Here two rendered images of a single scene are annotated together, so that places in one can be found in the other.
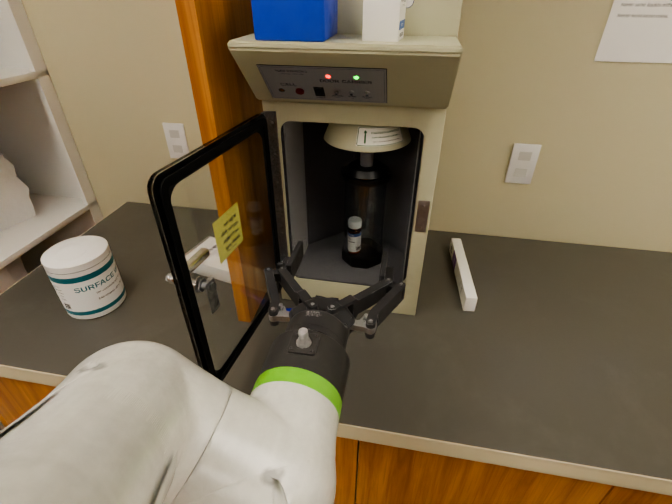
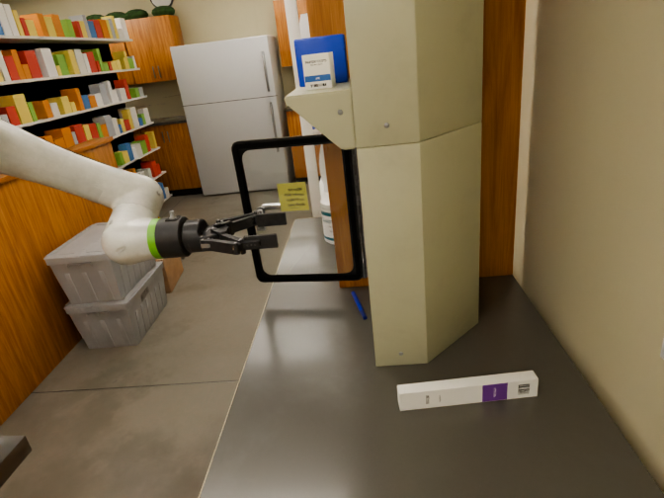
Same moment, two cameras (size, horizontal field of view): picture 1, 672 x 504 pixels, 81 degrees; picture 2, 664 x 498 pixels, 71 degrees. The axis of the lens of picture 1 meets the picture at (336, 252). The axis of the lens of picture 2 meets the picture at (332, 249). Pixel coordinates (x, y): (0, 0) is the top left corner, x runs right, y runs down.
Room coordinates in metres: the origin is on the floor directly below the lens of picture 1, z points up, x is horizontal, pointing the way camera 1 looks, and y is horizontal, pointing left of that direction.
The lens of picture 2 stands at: (0.54, -0.98, 1.57)
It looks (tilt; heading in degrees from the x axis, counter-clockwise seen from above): 23 degrees down; 85
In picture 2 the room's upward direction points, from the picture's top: 7 degrees counter-clockwise
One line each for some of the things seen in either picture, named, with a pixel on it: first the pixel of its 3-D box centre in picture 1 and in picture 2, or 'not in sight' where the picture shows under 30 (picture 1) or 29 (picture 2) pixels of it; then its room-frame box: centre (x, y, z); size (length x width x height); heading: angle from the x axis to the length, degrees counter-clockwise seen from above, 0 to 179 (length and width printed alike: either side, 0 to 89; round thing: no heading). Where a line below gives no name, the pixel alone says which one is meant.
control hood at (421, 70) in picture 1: (345, 75); (325, 111); (0.65, -0.01, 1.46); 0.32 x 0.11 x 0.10; 79
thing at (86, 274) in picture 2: not in sight; (109, 259); (-0.63, 1.91, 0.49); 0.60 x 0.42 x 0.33; 79
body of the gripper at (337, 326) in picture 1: (319, 326); (207, 234); (0.36, 0.02, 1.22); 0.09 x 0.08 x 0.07; 169
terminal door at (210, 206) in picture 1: (236, 251); (299, 213); (0.57, 0.17, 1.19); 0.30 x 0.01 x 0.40; 162
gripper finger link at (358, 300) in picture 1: (361, 301); (227, 240); (0.40, -0.03, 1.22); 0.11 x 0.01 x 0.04; 128
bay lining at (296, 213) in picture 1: (357, 187); not in sight; (0.82, -0.05, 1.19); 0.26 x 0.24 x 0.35; 79
